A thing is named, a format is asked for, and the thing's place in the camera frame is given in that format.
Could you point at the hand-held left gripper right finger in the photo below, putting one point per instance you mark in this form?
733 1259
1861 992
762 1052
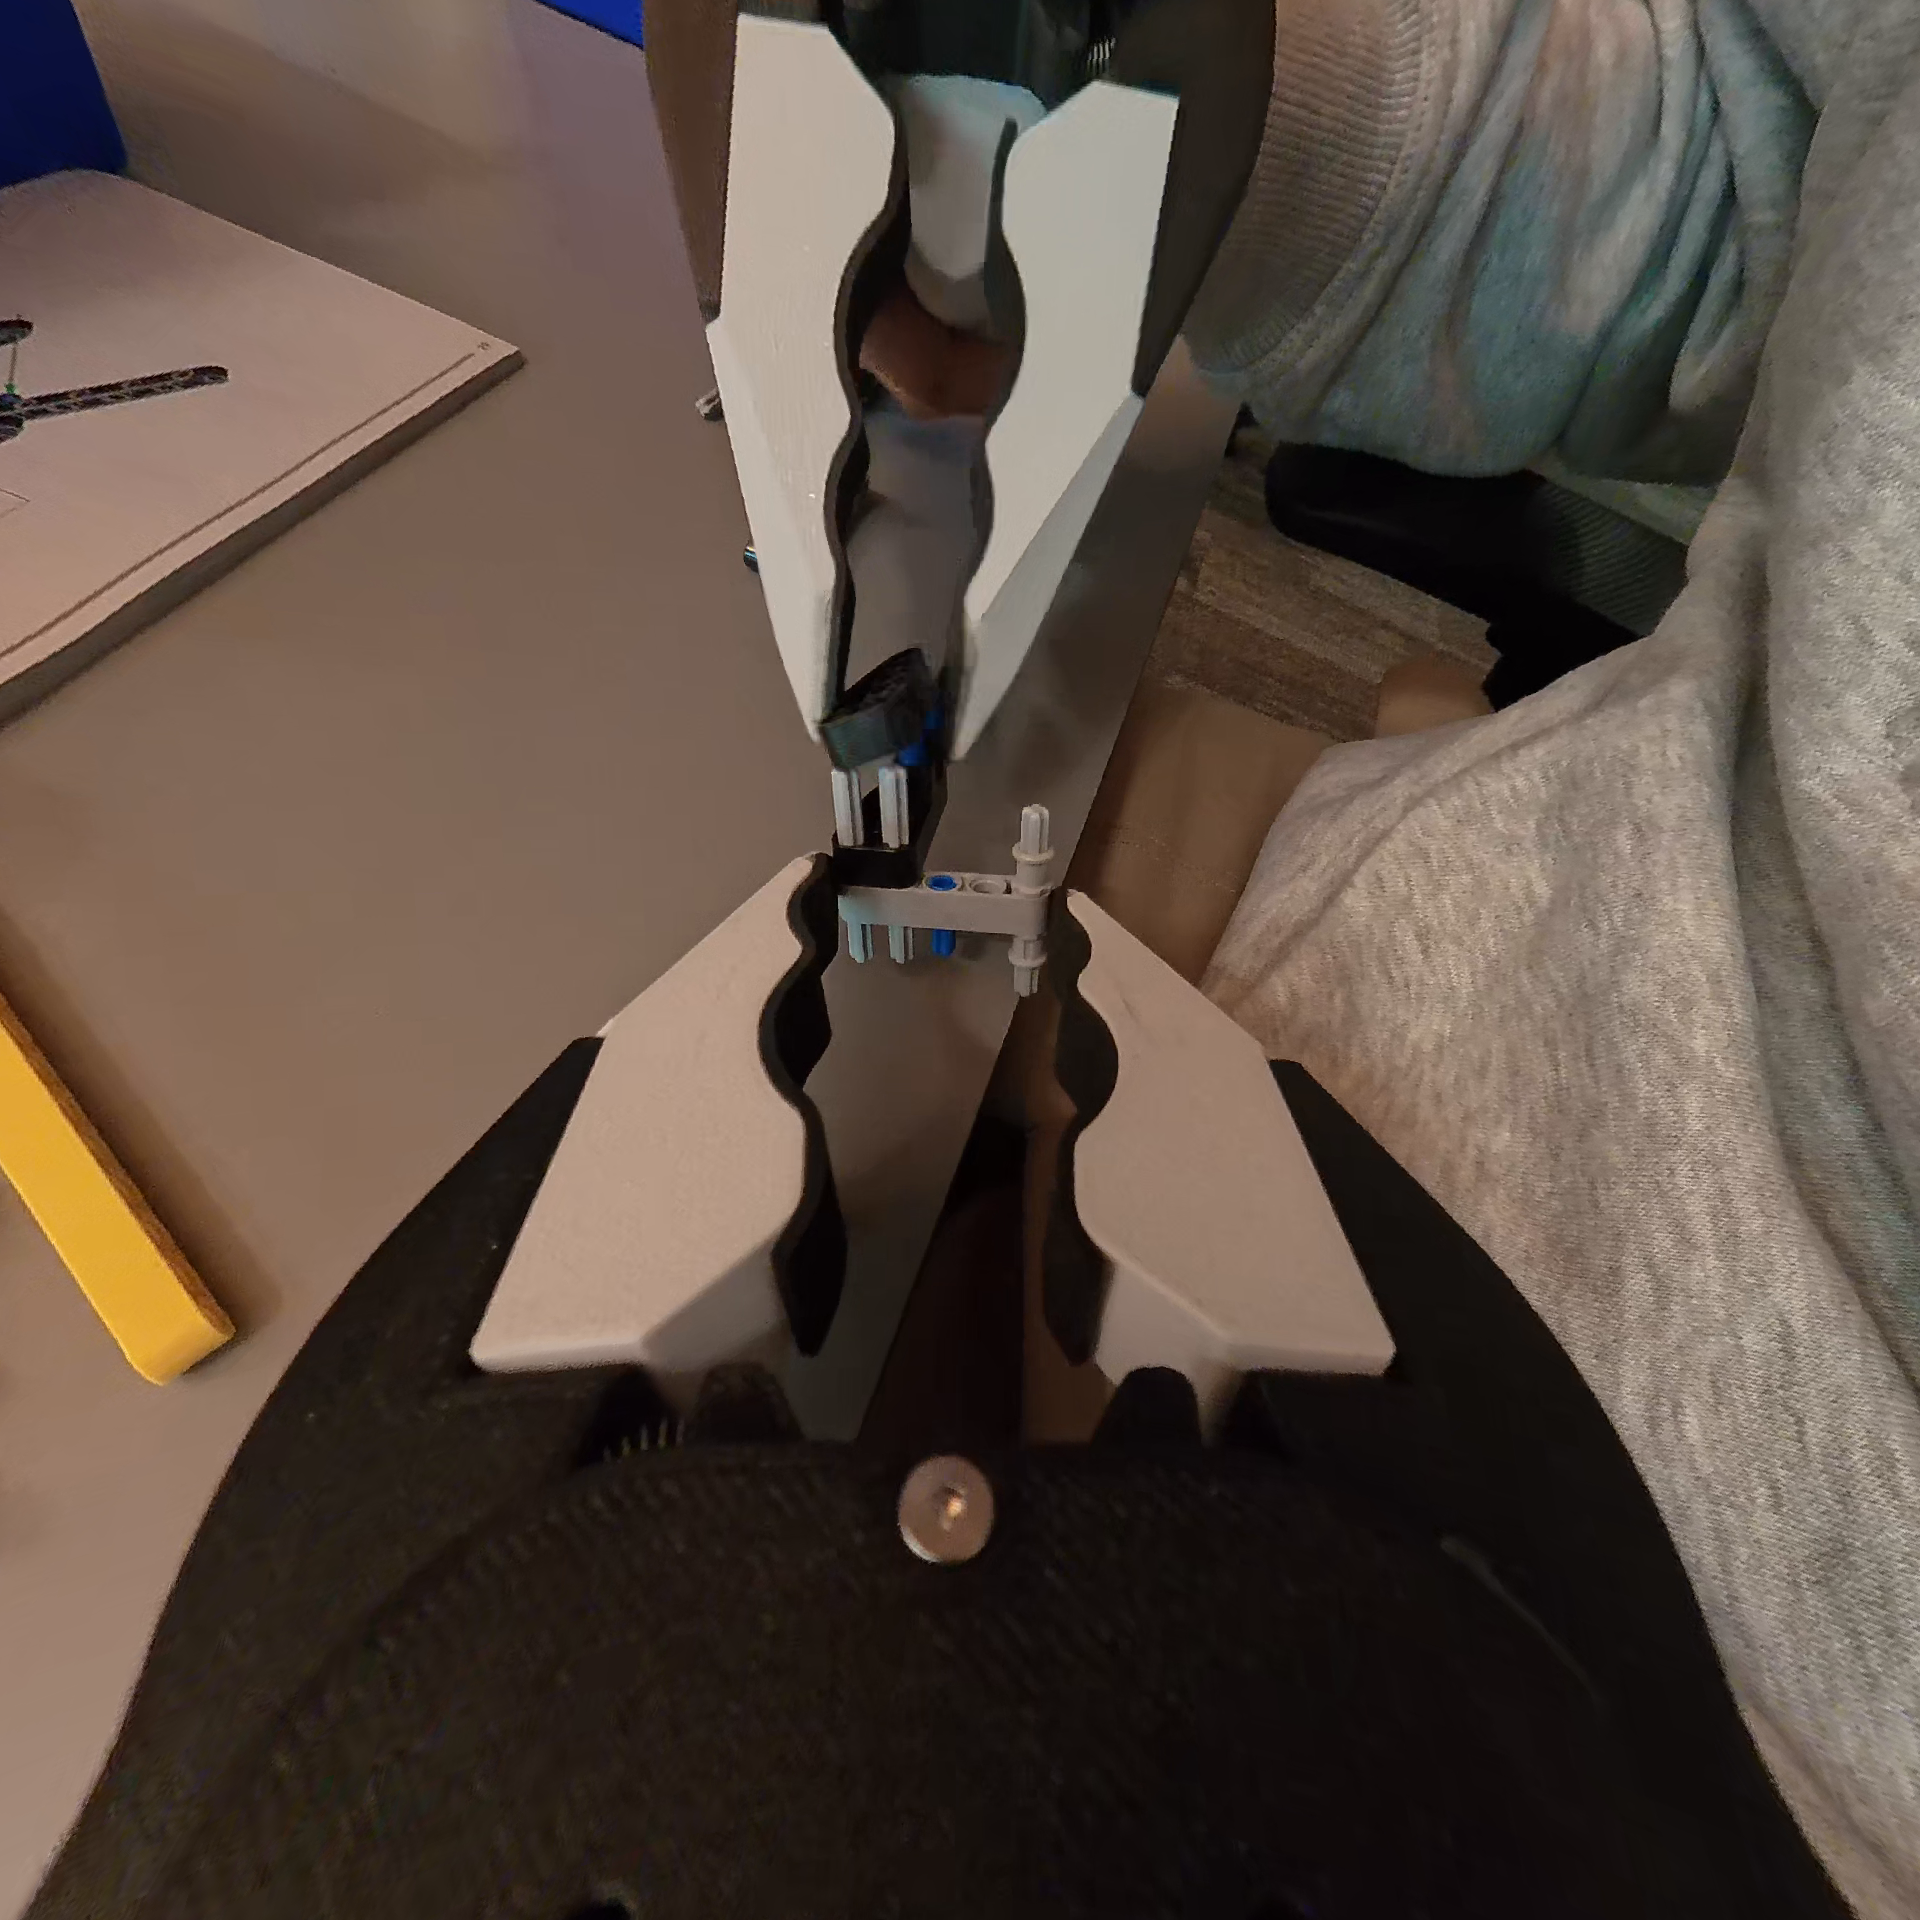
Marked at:
1214 1215

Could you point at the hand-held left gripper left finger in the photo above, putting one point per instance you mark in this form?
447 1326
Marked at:
645 1200

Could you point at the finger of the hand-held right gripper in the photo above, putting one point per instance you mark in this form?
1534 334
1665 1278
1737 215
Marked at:
1080 345
787 376

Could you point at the black lego beam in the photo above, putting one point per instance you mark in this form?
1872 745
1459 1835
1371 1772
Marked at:
869 720

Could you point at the grey lego beam with pins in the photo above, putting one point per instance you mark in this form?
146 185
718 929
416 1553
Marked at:
975 907

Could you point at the yellow lego beam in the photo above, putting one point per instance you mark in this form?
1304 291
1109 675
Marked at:
105 1230

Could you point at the person's right hand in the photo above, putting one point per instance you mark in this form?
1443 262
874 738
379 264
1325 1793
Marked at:
938 369

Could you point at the open instruction booklet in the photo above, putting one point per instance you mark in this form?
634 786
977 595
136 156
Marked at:
301 450

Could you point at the blue storage bin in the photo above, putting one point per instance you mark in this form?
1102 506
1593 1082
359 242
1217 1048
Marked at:
53 76

